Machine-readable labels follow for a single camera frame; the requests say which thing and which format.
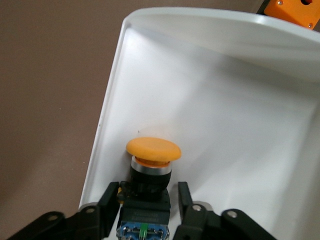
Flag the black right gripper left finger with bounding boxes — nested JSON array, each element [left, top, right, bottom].
[[62, 181, 122, 240]]

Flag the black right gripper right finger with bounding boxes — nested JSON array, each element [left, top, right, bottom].
[[172, 181, 226, 240]]

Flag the orange button enclosure box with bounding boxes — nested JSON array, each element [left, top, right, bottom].
[[256, 0, 320, 31]]

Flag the white plastic drawer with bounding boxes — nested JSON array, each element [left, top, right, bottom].
[[78, 6, 320, 240]]

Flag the orange mushroom push button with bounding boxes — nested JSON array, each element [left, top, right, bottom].
[[116, 136, 182, 240]]

